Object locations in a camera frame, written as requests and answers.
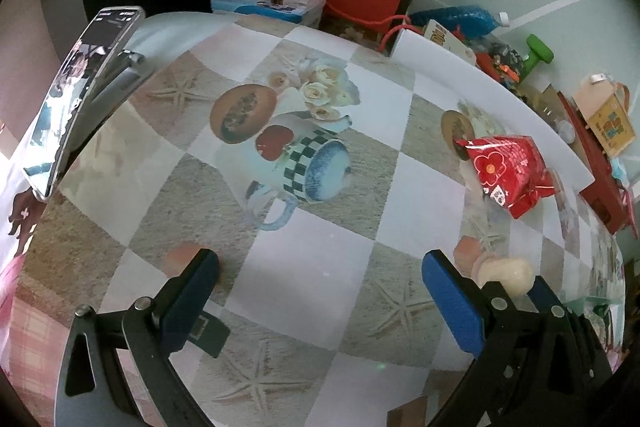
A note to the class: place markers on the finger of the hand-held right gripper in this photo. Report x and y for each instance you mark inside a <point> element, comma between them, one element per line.
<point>542,292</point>

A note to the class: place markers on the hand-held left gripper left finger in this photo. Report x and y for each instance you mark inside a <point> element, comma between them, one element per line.
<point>190,302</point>

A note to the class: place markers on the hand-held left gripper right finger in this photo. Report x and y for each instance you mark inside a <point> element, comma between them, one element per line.
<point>450,307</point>

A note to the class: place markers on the cream round snack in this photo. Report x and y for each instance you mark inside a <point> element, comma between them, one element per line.
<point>507,274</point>

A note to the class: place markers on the small black card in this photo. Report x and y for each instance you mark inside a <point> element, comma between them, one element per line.
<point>212,334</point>

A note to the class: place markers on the red gift box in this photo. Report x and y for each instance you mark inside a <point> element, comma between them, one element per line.
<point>602,187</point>

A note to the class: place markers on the small red flower-print packet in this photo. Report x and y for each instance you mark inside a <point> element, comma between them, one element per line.
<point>510,172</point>

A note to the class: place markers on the checkered printed tablecloth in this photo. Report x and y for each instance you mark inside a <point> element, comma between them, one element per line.
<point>320,257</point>

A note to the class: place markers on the face mask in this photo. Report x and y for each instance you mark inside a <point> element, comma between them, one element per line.
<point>620,169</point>

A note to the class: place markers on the white round cap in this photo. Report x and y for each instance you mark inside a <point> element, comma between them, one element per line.
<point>567,130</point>

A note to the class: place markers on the pile of small toys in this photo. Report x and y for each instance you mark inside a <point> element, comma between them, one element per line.
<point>502,62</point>

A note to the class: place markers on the smartphone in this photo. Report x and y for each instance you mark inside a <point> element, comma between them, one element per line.
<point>75,97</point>

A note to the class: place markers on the green dumbbell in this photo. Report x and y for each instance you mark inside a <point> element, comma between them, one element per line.
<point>537,54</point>

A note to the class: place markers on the grey phone stand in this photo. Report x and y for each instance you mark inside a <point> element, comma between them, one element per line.
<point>122,69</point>

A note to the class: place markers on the cream printed carton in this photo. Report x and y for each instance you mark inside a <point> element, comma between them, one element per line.
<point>445,41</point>

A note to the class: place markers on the blue bottle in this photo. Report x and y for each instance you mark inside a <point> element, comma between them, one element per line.
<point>455,18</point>

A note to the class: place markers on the clear plastic container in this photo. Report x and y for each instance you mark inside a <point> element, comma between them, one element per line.
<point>265,9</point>

